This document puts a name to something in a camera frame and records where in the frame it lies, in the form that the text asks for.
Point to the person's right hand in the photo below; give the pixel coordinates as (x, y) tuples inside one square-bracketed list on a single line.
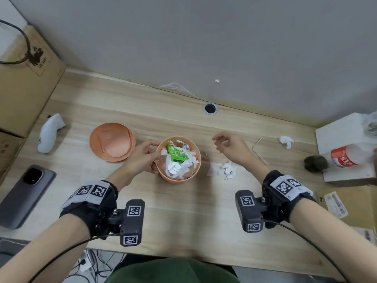
[(237, 151)]

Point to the person's left hand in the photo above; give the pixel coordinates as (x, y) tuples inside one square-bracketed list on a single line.
[(138, 162)]

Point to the person's left thumb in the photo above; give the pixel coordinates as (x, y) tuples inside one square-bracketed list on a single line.
[(153, 156)]

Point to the person's right thumb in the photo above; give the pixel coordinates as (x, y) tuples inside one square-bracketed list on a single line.
[(222, 147)]

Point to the orange desktop trash bin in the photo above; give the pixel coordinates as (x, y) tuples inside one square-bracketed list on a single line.
[(176, 180)]

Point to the person's right forearm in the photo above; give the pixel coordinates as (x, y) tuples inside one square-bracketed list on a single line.
[(327, 232)]

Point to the person's left forearm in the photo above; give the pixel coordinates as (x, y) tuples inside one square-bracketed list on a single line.
[(44, 247)]

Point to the small bent stick piece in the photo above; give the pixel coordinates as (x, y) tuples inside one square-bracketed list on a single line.
[(205, 156)]

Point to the green plastic wrapper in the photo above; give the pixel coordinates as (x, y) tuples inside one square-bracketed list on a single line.
[(176, 153)]

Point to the large crumpled white tissue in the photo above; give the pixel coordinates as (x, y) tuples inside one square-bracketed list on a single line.
[(227, 170)]

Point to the heap of white paper scraps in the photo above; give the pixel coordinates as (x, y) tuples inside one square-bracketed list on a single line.
[(176, 169)]

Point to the bent thin wooden stick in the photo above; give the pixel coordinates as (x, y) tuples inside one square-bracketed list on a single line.
[(258, 153)]

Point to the orange bin lid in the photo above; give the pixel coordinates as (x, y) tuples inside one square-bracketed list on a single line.
[(112, 142)]

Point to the small crumpled white tissue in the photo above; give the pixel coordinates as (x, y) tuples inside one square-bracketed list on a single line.
[(286, 141)]

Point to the clear tape scrap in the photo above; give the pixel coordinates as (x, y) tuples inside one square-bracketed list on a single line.
[(178, 86)]

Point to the black wrist band with markers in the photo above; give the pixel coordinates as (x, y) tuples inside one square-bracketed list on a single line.
[(88, 203), (282, 194)]

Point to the dark brown round object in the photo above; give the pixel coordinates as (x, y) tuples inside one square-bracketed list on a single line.
[(315, 163)]

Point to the white handheld controller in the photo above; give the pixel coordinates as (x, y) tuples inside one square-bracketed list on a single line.
[(49, 134)]

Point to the white box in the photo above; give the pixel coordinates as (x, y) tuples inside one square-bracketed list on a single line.
[(338, 135)]

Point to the person's green garment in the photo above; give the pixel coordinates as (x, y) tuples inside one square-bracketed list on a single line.
[(173, 272)]

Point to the plastic bottle with red label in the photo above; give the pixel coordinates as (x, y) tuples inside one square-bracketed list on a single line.
[(347, 156)]

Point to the grey smartphone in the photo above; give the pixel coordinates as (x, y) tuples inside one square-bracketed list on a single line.
[(25, 197)]

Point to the flat cardboard box with label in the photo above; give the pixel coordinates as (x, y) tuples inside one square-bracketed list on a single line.
[(356, 203)]

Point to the low brown cardboard box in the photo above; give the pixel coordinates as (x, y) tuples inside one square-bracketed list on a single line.
[(7, 153)]

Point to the large brown cardboard box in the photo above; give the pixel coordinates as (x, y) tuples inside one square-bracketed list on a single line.
[(20, 94)]

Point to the clear plastic bag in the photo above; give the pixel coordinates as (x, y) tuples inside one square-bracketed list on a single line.
[(370, 123)]

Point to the black wrist camera block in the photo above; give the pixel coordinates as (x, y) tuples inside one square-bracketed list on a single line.
[(132, 221), (249, 209)]

